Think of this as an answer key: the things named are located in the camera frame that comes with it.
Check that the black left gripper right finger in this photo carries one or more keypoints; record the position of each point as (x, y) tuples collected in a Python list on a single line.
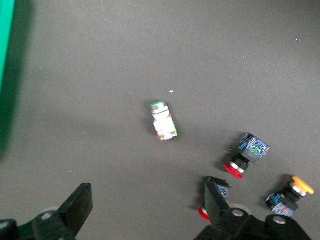
[(218, 212)]

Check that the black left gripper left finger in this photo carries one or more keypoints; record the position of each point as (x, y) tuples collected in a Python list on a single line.
[(78, 207)]

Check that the white push button green cap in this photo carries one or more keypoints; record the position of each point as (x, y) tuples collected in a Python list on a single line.
[(163, 122)]

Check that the red mushroom push button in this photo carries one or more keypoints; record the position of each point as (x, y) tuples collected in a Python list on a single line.
[(223, 191), (253, 148)]

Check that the yellow mushroom push button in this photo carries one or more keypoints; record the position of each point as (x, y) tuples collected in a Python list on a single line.
[(285, 203)]

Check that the green plastic tray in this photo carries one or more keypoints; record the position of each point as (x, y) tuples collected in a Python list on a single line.
[(5, 37)]

